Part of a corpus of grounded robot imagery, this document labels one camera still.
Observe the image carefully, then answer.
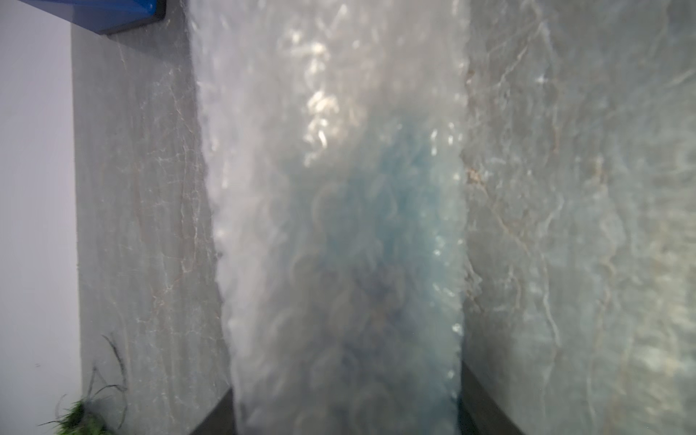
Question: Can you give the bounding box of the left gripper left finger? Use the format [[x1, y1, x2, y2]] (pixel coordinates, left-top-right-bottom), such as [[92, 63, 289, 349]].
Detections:
[[190, 389, 237, 435]]

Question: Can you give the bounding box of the green artificial grass mat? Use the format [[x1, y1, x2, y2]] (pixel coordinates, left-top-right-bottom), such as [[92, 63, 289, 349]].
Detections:
[[40, 333, 129, 435]]

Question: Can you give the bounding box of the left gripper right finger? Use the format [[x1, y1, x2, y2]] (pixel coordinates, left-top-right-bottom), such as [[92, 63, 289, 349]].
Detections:
[[459, 362, 523, 435]]

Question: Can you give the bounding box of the blue tape dispenser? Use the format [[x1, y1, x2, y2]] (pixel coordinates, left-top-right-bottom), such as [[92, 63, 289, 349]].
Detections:
[[22, 0, 167, 36]]

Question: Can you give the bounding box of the bubble wrap sheet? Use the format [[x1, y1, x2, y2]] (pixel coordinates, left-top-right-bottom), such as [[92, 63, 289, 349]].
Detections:
[[188, 1, 469, 434]]

